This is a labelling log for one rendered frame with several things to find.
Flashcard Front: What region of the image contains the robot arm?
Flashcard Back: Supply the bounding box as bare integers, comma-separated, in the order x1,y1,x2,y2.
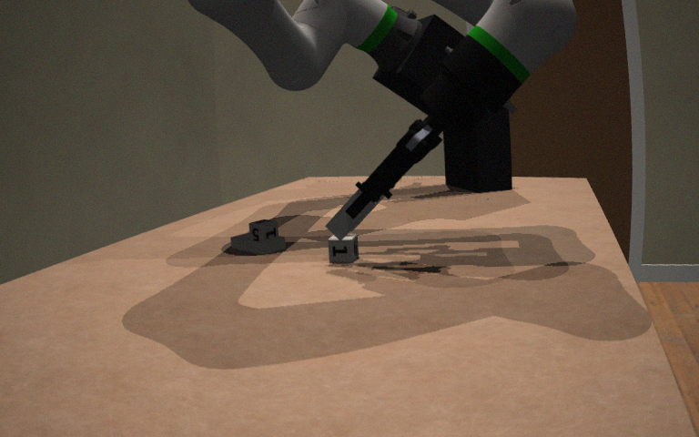
188,0,577,114

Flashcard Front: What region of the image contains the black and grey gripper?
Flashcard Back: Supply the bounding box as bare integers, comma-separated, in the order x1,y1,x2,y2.
325,70,488,240

